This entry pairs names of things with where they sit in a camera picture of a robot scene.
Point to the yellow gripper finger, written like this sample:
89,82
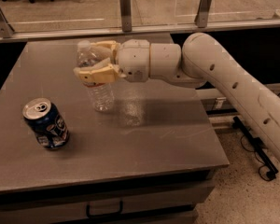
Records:
101,73
108,48

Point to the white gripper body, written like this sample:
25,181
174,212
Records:
133,60

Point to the clear plastic water bottle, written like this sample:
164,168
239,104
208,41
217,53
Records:
98,94

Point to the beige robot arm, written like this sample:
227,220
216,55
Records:
199,60

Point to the blue Pepsi soda can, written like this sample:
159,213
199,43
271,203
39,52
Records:
45,120

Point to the grey cabinet drawer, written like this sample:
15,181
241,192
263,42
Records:
168,204

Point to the black floor stand bar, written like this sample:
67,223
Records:
267,170

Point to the middle metal glass bracket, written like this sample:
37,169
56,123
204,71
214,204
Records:
126,15

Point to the metal glass bracket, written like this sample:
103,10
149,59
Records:
126,15
0,18
201,18

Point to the right metal glass bracket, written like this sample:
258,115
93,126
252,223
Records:
201,18

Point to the left metal glass bracket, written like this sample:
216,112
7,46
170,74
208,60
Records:
0,18

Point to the black drawer handle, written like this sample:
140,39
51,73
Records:
100,209

